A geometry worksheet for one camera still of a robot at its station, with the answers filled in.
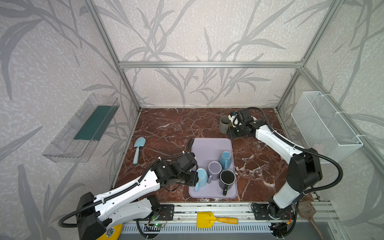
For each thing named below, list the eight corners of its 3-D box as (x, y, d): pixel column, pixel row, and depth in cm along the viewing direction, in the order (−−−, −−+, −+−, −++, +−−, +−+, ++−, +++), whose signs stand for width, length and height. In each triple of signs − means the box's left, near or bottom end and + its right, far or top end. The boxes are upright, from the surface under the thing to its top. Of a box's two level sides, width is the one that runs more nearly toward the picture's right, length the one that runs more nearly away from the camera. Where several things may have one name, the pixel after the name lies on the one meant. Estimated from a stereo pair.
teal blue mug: (220, 171, 88) (221, 164, 81) (219, 158, 94) (220, 151, 86) (229, 171, 88) (232, 164, 81) (228, 158, 94) (230, 151, 86)
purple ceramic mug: (207, 183, 83) (207, 179, 78) (206, 166, 89) (207, 161, 84) (221, 183, 83) (222, 179, 78) (220, 166, 89) (221, 161, 84)
